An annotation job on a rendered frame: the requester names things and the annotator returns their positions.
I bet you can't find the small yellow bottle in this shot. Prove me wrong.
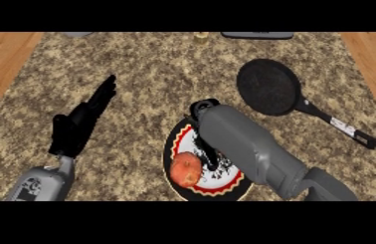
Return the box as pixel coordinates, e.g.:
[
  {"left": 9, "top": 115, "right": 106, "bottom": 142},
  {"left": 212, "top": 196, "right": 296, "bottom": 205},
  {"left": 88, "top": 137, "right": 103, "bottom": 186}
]
[{"left": 191, "top": 32, "right": 208, "bottom": 46}]

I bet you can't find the black frying pan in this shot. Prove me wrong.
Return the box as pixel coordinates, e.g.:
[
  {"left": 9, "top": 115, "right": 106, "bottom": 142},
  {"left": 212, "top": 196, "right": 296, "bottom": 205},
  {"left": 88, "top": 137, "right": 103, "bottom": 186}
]
[{"left": 234, "top": 58, "right": 376, "bottom": 150}]

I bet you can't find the black red white plate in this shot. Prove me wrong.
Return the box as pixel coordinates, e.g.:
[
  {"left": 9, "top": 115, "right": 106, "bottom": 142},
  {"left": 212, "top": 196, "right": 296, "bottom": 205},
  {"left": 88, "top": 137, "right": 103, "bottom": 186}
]
[{"left": 162, "top": 117, "right": 255, "bottom": 202}]

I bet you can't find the red round vegetable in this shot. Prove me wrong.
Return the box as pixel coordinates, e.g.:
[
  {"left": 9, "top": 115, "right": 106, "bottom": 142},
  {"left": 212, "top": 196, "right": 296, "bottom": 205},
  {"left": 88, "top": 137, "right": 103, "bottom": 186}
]
[{"left": 169, "top": 151, "right": 203, "bottom": 189}]

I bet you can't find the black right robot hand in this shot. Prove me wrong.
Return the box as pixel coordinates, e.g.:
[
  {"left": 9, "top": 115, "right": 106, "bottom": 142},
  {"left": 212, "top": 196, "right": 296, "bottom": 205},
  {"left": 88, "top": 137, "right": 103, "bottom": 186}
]
[{"left": 187, "top": 98, "right": 222, "bottom": 172}]

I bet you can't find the dark grey flat appliance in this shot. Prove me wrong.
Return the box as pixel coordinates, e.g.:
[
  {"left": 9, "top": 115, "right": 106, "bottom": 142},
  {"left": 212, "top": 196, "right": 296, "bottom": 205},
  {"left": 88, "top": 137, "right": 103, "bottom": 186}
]
[{"left": 218, "top": 32, "right": 295, "bottom": 40}]

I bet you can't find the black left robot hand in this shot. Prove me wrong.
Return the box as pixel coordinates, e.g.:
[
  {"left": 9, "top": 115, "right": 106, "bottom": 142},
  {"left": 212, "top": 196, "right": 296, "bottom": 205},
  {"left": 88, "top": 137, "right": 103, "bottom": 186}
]
[{"left": 47, "top": 74, "right": 119, "bottom": 159}]

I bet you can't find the pale grey object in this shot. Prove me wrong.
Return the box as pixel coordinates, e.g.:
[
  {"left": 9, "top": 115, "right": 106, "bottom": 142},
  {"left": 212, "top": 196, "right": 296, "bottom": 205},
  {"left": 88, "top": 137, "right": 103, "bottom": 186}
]
[{"left": 62, "top": 32, "right": 94, "bottom": 38}]

